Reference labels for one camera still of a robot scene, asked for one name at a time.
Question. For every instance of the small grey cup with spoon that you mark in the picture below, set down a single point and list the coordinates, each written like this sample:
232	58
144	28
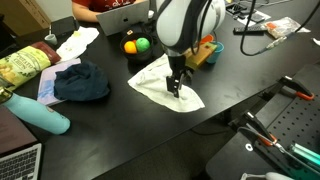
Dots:
51	39

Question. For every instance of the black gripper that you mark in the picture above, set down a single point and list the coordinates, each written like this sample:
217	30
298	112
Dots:
176	68

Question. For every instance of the orange ball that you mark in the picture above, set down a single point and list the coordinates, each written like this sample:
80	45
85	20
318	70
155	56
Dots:
130	47

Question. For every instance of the small white cup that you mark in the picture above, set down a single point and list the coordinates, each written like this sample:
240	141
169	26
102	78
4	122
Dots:
151	14

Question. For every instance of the clear plastic bag package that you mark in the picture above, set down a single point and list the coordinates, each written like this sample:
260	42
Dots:
283	26

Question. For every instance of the grey keyboard laptop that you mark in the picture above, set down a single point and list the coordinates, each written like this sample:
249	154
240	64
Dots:
16	150

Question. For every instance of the silver laptop with logo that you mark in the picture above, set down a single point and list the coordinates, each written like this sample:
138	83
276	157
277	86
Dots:
121	18

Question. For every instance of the black perforated mounting board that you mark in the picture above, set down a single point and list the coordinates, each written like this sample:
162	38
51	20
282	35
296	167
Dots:
296	126

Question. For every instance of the black TV remote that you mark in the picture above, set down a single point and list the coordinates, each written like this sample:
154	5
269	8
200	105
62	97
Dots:
250	29

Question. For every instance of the orange cup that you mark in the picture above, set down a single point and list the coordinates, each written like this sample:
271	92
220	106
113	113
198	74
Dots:
207	39

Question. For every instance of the black box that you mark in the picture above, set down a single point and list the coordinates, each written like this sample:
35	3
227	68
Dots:
63	26

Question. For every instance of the black wallet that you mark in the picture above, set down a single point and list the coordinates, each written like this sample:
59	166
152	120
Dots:
256	17

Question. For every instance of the brown cardboard box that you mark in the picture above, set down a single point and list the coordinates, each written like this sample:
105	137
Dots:
23	16

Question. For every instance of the person's bare forearm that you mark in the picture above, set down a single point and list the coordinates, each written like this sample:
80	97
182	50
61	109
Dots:
85	11

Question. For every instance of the green ball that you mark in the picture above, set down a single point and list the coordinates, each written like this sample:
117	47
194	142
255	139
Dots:
143	44

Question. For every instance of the white towel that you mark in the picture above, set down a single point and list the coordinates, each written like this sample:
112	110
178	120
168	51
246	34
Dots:
156	85

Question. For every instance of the teal metal water bottle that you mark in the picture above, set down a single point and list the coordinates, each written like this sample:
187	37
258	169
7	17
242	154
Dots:
36	115

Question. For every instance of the dark blue crumpled cloth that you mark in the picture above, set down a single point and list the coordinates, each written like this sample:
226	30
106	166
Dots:
81	81

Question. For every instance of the person's red shirt torso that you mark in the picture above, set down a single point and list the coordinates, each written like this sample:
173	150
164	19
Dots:
103	4

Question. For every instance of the lavender notebook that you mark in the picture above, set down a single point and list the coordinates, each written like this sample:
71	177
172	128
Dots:
46	83

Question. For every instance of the pale rounded robot base cap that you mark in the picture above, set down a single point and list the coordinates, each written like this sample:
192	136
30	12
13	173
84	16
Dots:
280	176

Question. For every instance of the white paper sheet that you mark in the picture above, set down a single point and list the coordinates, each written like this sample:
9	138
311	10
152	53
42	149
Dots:
265	15

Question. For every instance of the aluminium extrusion bar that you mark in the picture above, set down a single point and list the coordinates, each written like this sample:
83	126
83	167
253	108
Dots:
305	154

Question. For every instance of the yellow potato chips bag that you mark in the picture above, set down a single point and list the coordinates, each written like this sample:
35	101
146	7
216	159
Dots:
23	65

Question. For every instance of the white paper napkin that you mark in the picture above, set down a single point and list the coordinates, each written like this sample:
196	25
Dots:
78	43

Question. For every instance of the black bowl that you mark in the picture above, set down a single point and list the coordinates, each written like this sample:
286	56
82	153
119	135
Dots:
138	57

